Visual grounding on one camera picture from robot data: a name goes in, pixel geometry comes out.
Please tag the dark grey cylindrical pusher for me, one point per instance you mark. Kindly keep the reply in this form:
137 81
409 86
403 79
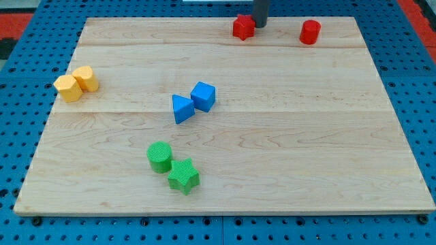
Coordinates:
260 9

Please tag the red star block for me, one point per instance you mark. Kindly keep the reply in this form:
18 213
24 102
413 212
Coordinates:
243 27

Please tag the green star block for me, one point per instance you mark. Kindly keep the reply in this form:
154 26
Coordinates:
183 176

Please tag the red cylinder block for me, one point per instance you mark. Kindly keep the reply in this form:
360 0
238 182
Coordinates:
310 32

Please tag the blue cube block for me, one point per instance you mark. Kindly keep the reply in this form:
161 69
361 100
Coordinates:
203 96

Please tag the blue triangle block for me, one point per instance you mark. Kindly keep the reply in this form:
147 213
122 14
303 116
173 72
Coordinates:
183 108

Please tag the light wooden board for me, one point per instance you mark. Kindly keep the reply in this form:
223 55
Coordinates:
294 130

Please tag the green cylinder block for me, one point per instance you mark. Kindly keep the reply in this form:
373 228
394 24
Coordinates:
159 155

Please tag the yellow rounded block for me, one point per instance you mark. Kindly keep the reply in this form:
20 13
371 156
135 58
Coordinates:
86 78

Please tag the yellow hexagon block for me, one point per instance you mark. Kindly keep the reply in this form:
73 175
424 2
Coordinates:
68 88

